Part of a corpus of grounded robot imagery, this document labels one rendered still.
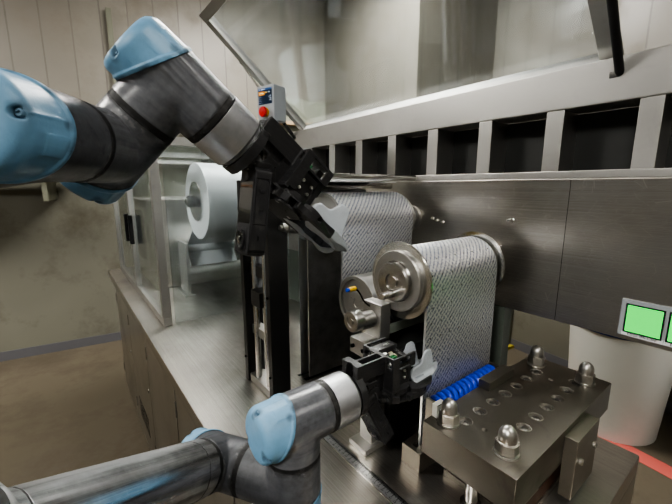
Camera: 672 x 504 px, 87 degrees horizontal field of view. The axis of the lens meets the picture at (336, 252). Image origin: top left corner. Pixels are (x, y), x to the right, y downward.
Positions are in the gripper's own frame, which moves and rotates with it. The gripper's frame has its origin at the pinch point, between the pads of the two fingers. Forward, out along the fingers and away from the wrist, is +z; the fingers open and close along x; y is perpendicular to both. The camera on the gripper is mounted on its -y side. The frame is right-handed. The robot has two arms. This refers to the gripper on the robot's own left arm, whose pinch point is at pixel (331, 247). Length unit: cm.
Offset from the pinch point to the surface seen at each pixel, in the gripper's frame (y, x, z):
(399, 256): 7.3, -0.5, 13.8
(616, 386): 51, 3, 215
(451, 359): -2.5, -6.0, 35.1
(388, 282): 2.8, 1.1, 16.3
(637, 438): 34, -8, 240
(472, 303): 9.4, -6.0, 33.2
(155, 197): 1, 96, -8
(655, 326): 19, -31, 47
